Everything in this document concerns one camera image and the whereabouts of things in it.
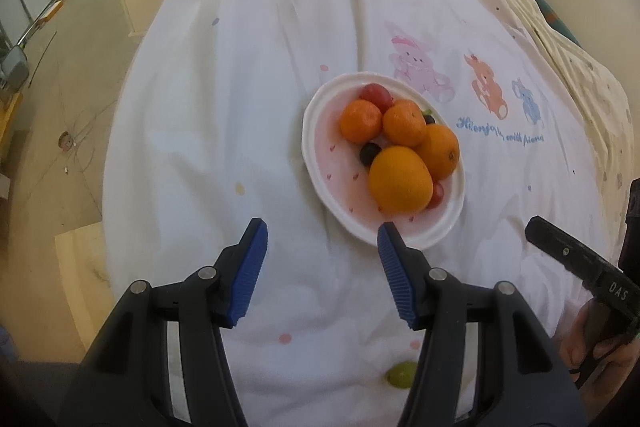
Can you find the small mandarin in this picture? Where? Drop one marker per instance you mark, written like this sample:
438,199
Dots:
405,123
360,121

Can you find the white printed blanket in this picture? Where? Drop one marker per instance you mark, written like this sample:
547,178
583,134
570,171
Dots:
250,82

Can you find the teal cloth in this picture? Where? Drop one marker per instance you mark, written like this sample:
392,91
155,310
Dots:
550,14

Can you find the pale yellow quilt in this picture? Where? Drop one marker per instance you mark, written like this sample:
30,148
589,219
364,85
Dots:
575,57

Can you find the metal rail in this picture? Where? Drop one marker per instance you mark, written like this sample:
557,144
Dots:
40,19

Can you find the grey box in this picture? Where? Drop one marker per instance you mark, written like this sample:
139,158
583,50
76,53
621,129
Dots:
12,64

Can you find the green grape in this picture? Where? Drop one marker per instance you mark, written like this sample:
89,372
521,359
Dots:
400,374

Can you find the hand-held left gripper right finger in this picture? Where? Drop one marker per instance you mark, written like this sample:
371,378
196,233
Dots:
397,277

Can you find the dark grape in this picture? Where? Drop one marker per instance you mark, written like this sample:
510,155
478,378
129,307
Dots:
370,153
429,119

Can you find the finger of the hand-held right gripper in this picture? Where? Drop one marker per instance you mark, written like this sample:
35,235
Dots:
565,252

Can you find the beige wooden board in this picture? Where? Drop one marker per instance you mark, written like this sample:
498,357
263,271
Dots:
80,267

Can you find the large yellowish orange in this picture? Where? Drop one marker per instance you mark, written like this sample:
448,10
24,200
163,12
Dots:
400,179

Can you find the pink and white plate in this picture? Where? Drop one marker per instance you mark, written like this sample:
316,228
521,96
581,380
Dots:
335,167

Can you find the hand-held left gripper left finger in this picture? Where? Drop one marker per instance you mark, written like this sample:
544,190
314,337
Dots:
247,272

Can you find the person's right hand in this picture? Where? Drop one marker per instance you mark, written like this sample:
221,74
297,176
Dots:
575,347

